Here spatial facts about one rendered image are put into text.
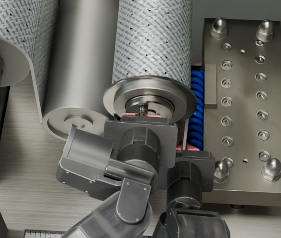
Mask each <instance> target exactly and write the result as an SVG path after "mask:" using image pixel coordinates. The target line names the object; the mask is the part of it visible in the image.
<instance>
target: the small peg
mask: <svg viewBox="0 0 281 238"><path fill-rule="evenodd" d="M147 114H148V108H147V107H144V106H142V107H139V116H147Z"/></svg>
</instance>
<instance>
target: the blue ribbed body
mask: <svg viewBox="0 0 281 238"><path fill-rule="evenodd" d="M203 73H204V71H202V70H199V71H198V68H193V69H192V70H191V90H192V91H193V92H194V94H195V95H196V98H197V109H196V111H195V113H194V114H193V115H192V116H191V117H190V118H189V123H188V130H187V138H186V139H187V140H186V141H187V143H188V144H190V145H192V146H194V147H196V148H198V149H199V150H200V151H202V149H203V145H202V142H203V137H202V135H203V130H202V128H203V122H202V121H203V115H202V114H203V85H204V83H203V79H204V77H203Z"/></svg>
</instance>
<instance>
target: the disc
mask: <svg viewBox="0 0 281 238"><path fill-rule="evenodd" d="M137 84H158V85H164V86H168V87H170V88H173V89H175V90H177V91H178V92H179V93H180V94H182V95H183V97H184V98H185V99H186V103H187V110H186V113H185V115H184V116H183V117H182V118H181V119H180V120H178V121H177V122H175V123H176V124H178V123H181V122H183V121H185V120H187V119H188V118H190V117H191V116H192V115H193V114H194V113H195V111H196V109H197V98H196V95H195V94H194V92H193V91H192V90H191V89H190V88H189V87H188V86H186V85H185V84H183V83H181V82H179V81H177V80H174V79H171V78H168V77H164V76H156V75H138V76H130V77H126V78H123V79H121V80H118V81H116V82H115V83H113V84H112V85H110V86H109V87H108V88H107V89H106V91H105V93H104V97H103V102H104V106H105V108H106V109H107V111H108V112H109V113H110V114H111V115H113V116H114V117H115V118H117V119H119V120H120V119H121V117H119V116H118V115H117V114H116V112H115V111H114V97H115V96H116V94H117V93H118V92H119V91H120V90H122V89H124V88H126V87H128V86H131V85H137Z"/></svg>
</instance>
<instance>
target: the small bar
mask: <svg viewBox="0 0 281 238"><path fill-rule="evenodd" d="M216 106H217V64H205V65H204V109H216Z"/></svg>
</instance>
